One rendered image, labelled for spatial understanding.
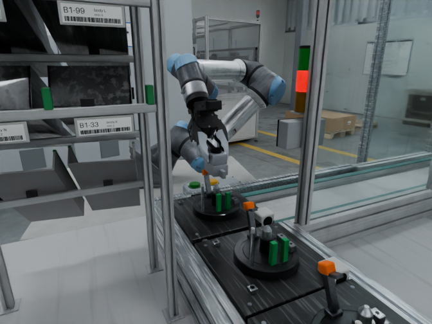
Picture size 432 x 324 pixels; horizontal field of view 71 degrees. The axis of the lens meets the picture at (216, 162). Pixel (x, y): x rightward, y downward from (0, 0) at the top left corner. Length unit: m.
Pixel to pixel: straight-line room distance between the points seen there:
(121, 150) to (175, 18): 1.75
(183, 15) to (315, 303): 3.84
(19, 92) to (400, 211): 1.08
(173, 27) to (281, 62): 8.01
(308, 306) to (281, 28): 11.32
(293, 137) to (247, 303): 0.41
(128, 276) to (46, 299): 0.18
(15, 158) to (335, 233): 3.30
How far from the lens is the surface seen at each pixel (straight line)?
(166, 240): 0.61
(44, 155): 3.73
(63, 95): 0.57
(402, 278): 0.94
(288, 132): 0.76
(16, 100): 0.56
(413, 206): 1.22
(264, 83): 1.30
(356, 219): 1.01
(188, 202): 0.93
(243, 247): 0.69
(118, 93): 0.56
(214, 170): 0.80
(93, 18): 0.50
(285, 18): 11.86
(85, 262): 0.93
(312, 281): 0.66
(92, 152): 3.81
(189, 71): 0.94
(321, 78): 0.76
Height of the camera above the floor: 1.37
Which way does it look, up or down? 18 degrees down
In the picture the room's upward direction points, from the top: straight up
